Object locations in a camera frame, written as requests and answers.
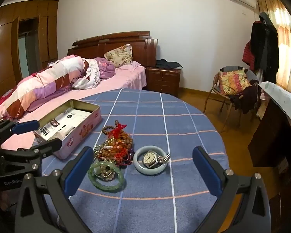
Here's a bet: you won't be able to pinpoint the white green-dotted cover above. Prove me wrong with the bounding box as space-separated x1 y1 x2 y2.
258 81 291 131

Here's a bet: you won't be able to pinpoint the dark wooden cabinet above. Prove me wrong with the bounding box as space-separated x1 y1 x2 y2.
248 97 291 168

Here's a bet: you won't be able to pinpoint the pink tin box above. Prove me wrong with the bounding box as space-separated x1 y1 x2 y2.
33 99 103 160

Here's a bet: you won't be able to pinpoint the wooden bed headboard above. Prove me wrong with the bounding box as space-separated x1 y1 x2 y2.
67 31 158 66

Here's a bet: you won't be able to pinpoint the pink patchwork quilt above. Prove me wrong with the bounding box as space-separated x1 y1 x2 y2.
0 55 90 120

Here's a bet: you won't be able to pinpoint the wooden bed pink sheet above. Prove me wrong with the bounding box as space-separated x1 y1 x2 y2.
0 61 147 151

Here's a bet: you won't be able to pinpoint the white floral blanket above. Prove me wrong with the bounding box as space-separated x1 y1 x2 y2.
71 59 102 89

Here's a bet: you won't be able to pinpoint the purple blanket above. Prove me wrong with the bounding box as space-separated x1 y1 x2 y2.
94 57 115 82

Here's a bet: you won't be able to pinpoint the red hanging garment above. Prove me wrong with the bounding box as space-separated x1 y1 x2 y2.
242 41 255 65

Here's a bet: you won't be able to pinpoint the patterned curtain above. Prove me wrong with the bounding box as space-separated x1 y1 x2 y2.
254 0 291 95

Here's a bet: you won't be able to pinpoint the silver wristwatch with metal band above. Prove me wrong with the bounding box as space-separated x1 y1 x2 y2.
143 151 171 168

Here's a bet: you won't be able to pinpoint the pale grey jade bangle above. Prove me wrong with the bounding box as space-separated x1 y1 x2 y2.
133 146 169 174

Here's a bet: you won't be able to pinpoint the dark clothing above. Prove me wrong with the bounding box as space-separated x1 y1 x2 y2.
156 59 183 70

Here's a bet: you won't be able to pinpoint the rattan chair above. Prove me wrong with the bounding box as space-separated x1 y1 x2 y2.
204 65 260 127

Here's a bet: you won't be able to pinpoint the floral pillow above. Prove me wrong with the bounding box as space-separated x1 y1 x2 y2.
104 44 133 68

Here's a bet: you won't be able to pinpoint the wooden wardrobe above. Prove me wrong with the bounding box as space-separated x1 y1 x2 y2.
0 0 59 88

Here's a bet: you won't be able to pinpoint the pearl bead bracelet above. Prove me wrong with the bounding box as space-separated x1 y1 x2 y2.
94 164 117 180

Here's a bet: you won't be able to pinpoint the green jade bracelet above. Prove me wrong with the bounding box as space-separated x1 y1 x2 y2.
88 161 125 191

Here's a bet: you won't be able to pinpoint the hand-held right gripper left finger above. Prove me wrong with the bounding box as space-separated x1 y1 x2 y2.
15 146 95 233

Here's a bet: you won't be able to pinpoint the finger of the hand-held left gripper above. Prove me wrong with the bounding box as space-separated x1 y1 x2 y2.
0 138 63 171
0 119 41 149

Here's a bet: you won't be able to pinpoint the blue checked tablecloth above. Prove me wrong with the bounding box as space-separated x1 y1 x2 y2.
41 89 231 233

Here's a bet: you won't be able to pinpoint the black hanging coat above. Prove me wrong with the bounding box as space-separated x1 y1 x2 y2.
250 12 279 84

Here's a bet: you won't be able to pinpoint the dark clothes on chair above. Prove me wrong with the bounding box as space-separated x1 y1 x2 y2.
229 85 259 114

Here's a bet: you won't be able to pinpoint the wooden nightstand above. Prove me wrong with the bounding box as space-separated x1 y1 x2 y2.
145 66 181 97

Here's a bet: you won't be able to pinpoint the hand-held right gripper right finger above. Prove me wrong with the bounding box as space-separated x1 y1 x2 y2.
192 146 272 233

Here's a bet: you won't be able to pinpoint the pile of wooden bead bracelets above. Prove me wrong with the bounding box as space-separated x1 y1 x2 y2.
93 120 136 167

